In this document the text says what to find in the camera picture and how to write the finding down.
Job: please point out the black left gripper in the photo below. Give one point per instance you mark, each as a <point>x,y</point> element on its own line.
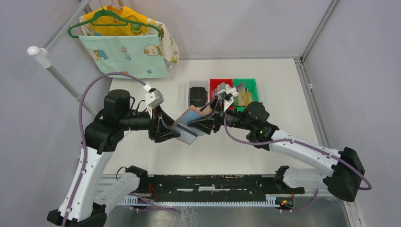
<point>161,134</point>

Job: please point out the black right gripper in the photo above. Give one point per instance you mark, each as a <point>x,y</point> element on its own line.
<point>206,124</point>

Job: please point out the silver credit card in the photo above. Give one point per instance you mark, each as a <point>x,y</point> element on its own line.
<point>186,135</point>

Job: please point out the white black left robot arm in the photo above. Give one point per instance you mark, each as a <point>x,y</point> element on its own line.
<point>83,207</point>

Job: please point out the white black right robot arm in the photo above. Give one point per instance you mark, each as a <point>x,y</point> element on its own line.
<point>340,172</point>

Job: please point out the gold cards stack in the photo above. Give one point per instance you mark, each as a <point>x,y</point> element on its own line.
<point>244,98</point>

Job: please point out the white plastic bin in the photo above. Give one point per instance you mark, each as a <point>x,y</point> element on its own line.
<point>198,83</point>

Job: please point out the red plastic bin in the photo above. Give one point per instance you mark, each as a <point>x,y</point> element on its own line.
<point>213,87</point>

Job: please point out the green plastic bin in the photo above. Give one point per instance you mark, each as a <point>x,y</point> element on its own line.
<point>251,85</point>

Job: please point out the mint cartoon print cloth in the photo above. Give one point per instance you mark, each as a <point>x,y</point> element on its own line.
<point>140,56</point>

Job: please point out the yellow child shirt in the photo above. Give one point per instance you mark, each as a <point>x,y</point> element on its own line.
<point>110,26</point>

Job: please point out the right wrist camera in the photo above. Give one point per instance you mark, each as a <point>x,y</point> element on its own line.
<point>228,93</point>

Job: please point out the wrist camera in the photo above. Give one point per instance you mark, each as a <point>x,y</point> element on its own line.
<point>153,98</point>
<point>228,93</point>

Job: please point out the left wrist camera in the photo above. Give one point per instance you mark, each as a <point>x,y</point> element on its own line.
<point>153,98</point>

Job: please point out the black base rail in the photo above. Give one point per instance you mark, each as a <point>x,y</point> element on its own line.
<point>213,188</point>

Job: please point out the white cable duct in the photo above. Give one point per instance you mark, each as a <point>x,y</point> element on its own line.
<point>267,201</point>

